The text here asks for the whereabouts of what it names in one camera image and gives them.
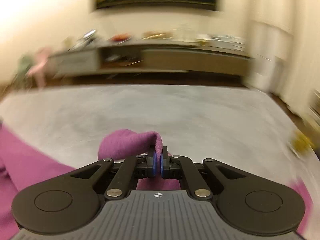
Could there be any long television cabinet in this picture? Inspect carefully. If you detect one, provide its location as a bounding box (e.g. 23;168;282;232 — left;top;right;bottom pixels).
48;39;251;77

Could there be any green plastic child chair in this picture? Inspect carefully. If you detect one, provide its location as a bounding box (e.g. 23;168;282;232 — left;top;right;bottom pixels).
15;54;35;82

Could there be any pink plastic child chair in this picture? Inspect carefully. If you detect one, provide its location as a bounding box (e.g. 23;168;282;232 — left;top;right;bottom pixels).
27;47;55;91

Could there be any purple fleece garment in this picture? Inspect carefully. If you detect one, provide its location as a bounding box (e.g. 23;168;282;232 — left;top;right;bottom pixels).
0;123;316;240

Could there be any white lace curtain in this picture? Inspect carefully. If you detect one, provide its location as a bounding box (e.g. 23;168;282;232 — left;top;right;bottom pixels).
246;0;297;93

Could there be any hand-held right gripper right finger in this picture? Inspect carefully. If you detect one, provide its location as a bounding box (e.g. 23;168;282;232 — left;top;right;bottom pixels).
160;145;248;200

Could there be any glass tea bottle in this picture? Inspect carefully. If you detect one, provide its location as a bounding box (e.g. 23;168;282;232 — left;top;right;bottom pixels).
287;89;320;158

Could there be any red fruit plate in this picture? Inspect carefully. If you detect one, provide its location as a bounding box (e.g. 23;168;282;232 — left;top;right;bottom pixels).
109;33;133;42

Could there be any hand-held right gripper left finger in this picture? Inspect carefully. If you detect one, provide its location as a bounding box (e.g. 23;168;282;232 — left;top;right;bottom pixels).
70;145;158;201

